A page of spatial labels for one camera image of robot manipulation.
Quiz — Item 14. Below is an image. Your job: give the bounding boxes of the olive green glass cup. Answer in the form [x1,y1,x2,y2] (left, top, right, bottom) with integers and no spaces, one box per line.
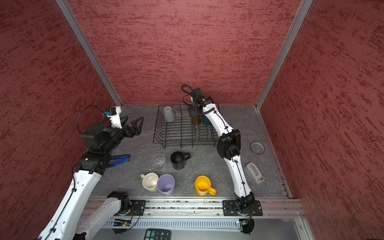
[191,116,201,126]

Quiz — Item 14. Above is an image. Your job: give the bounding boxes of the grey white mug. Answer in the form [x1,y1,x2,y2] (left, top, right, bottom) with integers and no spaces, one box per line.
[163,106,179,123]

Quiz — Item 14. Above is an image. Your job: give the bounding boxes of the black mug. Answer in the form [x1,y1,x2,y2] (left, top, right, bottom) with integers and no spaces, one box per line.
[171,152,191,170]

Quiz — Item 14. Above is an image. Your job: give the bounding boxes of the lilac plastic cup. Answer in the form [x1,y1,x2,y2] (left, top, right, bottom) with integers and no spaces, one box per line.
[157,174,175,196]

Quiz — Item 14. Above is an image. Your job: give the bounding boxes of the yellow mug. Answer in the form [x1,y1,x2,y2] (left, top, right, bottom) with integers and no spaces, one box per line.
[195,176,217,197]

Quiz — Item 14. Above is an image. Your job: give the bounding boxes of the dark green mug white inside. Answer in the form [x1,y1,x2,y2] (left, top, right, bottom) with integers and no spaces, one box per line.
[202,117,211,126]

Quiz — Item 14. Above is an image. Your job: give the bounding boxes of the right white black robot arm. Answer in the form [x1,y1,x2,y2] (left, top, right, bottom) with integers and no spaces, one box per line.
[181,85,256,215]

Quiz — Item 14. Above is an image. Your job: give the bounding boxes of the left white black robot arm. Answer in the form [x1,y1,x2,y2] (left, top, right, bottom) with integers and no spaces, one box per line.
[38,117,144,240]

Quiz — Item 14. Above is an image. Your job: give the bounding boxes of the blue black crimping tool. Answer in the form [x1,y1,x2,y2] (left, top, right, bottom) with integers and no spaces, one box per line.
[109,155,131,166]

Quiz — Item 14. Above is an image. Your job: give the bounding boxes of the clear glass cup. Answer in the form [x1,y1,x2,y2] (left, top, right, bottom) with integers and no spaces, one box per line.
[151,154,166,171]

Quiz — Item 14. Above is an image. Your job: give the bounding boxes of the cream light green mug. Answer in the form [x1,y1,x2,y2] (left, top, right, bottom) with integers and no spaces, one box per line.
[140,173,159,192]

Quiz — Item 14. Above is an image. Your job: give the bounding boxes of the black calculator remote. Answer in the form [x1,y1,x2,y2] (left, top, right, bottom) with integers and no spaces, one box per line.
[144,229,171,240]

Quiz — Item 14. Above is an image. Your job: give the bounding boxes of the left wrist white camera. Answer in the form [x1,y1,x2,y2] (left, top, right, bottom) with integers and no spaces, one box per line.
[104,107,122,129]

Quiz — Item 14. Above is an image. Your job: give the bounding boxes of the black wire dish rack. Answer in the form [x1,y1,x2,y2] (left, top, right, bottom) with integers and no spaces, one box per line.
[153,105,218,149]

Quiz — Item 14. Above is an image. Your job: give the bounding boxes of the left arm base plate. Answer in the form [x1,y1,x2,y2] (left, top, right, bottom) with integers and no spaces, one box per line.
[118,200,146,216]

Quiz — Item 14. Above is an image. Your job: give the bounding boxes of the aluminium rail frame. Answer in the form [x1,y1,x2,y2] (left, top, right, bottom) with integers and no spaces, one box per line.
[49,196,316,240]

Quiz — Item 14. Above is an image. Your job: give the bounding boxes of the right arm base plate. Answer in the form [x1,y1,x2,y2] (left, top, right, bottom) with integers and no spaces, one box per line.
[222,200,263,217]

